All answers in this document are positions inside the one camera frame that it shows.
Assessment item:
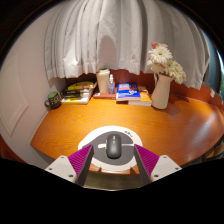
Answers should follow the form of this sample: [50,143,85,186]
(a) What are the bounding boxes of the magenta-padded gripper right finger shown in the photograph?
[133,143,183,185]

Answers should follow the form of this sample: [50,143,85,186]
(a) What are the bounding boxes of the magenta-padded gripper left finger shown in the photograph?
[44,143,95,187]

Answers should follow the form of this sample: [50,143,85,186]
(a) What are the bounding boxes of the black computer mouse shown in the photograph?
[105,133,122,160]

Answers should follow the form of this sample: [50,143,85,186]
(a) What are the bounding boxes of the round white grey mouse pad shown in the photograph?
[77,125,144,173]

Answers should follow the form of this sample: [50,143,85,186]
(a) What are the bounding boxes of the dark green mug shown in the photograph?
[44,91,63,110]

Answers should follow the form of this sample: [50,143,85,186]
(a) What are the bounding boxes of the orange yellow book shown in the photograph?
[127,85,153,107]

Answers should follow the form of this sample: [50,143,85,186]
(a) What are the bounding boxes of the white ceramic vase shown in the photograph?
[150,73,174,110]

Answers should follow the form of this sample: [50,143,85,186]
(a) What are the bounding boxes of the stack of yellow black books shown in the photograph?
[60,81,98,105]

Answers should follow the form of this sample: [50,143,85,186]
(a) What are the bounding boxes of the flat red book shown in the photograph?
[92,91,118,100]

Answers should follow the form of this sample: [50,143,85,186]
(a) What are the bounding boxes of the blue book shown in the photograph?
[115,82,142,102]

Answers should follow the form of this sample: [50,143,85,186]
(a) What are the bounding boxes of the clear sanitizer bottle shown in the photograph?
[107,73,116,95]

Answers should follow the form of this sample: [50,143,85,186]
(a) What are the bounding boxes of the white tissue container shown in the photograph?
[96,68,111,94]

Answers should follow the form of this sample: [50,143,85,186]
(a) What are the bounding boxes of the white flower bouquet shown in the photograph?
[146,41,187,85]

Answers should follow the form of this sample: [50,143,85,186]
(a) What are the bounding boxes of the dark glass window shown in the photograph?
[203,33,224,98]

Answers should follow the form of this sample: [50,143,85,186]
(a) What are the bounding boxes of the white curtain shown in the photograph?
[44,0,211,91]

